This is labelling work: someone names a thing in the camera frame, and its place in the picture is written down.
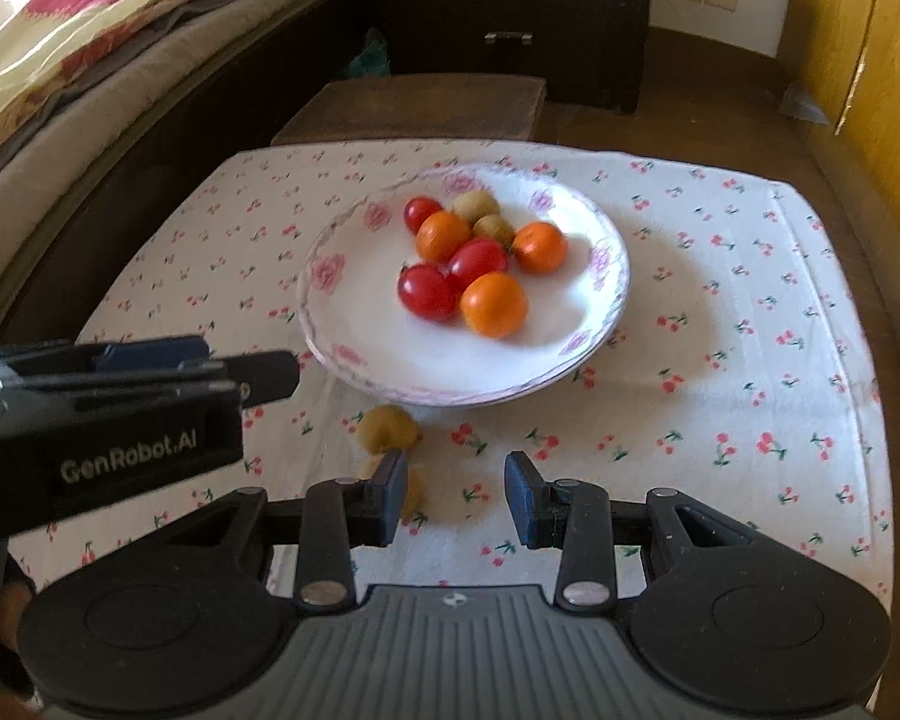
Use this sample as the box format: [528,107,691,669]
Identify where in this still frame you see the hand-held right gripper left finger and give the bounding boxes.
[154,450,410,611]

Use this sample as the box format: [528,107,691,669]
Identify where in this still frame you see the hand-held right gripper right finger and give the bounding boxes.
[503,450,755,611]

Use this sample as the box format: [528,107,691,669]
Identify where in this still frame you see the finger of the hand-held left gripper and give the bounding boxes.
[0,337,212,392]
[194,350,299,410]

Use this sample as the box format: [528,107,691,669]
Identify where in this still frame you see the brown longan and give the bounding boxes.
[356,405,422,457]
[451,190,500,226]
[472,214,516,247]
[401,465,426,520]

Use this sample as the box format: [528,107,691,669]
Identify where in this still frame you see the white floral rimmed plate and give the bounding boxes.
[296,165,631,407]

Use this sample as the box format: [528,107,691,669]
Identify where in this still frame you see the red plum tomato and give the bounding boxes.
[447,237,510,293]
[397,264,457,322]

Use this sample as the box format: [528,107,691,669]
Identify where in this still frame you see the small orange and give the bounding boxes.
[511,221,569,275]
[460,271,530,339]
[416,211,472,265]

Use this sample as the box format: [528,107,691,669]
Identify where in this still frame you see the small round red tomato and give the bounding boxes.
[404,196,445,235]

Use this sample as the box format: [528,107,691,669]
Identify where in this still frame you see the bed with colourful blanket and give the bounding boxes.
[0,0,368,346]

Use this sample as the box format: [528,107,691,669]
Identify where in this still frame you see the bed with beige bedding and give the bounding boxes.
[0,0,353,203]

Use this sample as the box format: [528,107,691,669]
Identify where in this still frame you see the cherry print tablecloth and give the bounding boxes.
[7,139,893,616]

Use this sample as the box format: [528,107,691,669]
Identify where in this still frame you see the dark wooden stool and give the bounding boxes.
[270,73,547,145]

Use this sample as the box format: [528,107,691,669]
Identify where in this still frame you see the teal cloth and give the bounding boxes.
[345,28,391,80]

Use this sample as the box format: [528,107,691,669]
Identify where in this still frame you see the floral blanket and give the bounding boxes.
[0,0,346,158]

